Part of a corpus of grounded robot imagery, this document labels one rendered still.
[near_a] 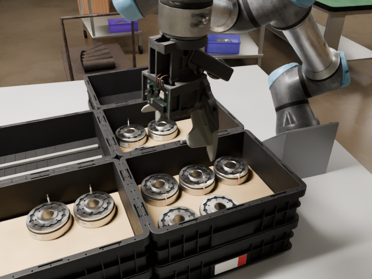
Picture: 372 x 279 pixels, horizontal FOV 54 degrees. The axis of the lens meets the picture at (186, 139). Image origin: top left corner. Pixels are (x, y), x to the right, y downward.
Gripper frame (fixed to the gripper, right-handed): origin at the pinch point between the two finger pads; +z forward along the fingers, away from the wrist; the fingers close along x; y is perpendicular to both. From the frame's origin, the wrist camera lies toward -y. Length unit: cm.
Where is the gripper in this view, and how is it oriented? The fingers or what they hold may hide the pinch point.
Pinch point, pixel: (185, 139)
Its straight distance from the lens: 65.3
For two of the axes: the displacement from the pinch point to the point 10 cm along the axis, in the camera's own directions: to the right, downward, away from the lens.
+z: -0.7, 8.1, 5.8
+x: 6.6, 4.7, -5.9
